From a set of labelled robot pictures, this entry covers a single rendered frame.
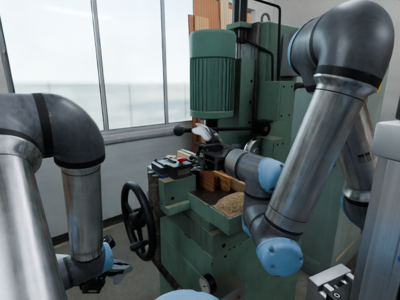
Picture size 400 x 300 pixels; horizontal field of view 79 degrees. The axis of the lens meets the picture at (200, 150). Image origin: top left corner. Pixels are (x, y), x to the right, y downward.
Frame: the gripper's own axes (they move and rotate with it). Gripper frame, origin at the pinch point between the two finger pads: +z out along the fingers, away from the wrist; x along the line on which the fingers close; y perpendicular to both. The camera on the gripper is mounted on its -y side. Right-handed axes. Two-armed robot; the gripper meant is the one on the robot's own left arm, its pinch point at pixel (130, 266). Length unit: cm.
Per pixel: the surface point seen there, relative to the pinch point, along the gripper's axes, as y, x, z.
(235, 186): -39.0, 8.9, 22.6
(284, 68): -91, 6, 25
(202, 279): -7.2, 17.4, 15.9
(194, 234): -16.2, 4.4, 17.9
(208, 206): -29.4, 12.5, 10.3
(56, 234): 58, -138, 17
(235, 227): -27.9, 22.7, 14.1
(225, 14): -193, -141, 76
